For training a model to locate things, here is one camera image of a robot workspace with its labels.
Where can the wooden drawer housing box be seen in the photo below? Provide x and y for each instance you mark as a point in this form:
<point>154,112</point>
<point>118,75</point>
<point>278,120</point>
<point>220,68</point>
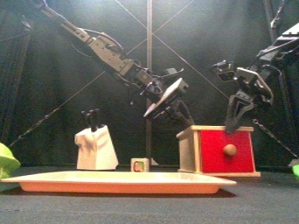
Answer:
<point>187,151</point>

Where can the grey vertical frame pole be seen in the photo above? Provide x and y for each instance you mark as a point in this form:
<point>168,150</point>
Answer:
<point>148,35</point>

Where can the small green toy piece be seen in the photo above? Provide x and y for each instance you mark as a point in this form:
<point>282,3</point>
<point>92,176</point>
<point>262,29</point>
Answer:
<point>295,169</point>

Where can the orange plastic tray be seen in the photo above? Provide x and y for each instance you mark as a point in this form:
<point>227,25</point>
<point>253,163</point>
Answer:
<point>116,186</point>

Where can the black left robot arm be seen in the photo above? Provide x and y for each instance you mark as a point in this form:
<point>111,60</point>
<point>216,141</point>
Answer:
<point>108,55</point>

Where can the white toy knife block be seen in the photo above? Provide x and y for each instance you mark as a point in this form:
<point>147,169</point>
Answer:
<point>96,151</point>

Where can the small wooden picture cube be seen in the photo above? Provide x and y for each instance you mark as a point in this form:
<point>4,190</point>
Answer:
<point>139,165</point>

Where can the large light green toy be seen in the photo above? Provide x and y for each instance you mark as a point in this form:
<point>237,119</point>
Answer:
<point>6,163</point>

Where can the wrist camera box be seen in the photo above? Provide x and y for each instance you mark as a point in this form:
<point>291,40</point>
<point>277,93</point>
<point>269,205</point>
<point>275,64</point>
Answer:
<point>224,71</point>
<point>172,74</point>

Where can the dark slanted frame post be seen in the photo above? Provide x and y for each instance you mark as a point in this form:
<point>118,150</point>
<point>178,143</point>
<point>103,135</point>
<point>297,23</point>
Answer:
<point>270,14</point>

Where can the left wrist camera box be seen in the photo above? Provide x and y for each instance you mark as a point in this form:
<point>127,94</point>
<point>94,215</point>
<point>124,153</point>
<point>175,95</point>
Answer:
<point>172,74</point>

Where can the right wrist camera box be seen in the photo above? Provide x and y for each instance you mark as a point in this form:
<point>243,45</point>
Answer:
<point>224,71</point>

